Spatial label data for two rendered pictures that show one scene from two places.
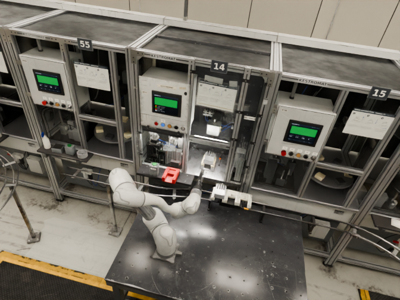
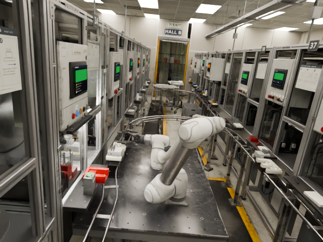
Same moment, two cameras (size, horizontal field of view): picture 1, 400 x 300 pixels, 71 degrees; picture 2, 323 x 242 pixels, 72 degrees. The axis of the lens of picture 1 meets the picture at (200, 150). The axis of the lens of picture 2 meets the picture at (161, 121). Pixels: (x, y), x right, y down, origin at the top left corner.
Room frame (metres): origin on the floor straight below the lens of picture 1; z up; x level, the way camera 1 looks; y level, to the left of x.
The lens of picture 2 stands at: (1.75, 1.73, 1.80)
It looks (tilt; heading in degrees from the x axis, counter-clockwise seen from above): 16 degrees down; 260
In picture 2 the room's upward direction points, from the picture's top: 5 degrees clockwise
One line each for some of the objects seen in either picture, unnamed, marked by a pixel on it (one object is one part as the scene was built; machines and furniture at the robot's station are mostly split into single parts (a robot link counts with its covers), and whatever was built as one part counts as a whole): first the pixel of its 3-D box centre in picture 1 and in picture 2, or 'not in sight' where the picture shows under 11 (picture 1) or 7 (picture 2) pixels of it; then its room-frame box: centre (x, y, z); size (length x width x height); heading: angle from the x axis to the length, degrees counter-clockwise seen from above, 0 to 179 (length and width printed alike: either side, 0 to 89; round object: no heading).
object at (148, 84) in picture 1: (168, 100); (56, 82); (2.16, 0.32, 1.60); 0.42 x 0.29 x 0.46; 81
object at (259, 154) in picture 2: not in sight; (262, 152); (0.31, -0.23, 0.92); 0.13 x 0.10 x 0.09; 171
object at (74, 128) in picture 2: (162, 131); (80, 121); (2.02, 0.34, 1.37); 0.36 x 0.04 x 0.04; 81
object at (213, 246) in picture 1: (215, 244); (154, 175); (1.43, -0.22, 0.66); 1.50 x 1.06 x 0.04; 81
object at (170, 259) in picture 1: (168, 250); (176, 194); (1.30, 0.17, 0.71); 0.22 x 0.18 x 0.06; 81
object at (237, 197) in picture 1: (231, 199); (117, 152); (1.81, -0.34, 0.84); 0.36 x 0.14 x 0.10; 81
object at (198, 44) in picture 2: not in sight; (240, 67); (-3.13, -7.68, 1.65); 4.64 x 0.08 x 3.30; 171
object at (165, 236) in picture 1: (165, 238); (177, 181); (1.31, 0.19, 0.85); 0.18 x 0.16 x 0.22; 34
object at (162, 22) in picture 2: not in sight; (173, 28); (-0.09, -8.15, 2.96); 1.23 x 0.08 x 0.68; 171
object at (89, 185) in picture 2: (154, 168); (88, 182); (1.97, 0.41, 0.97); 0.08 x 0.08 x 0.12; 81
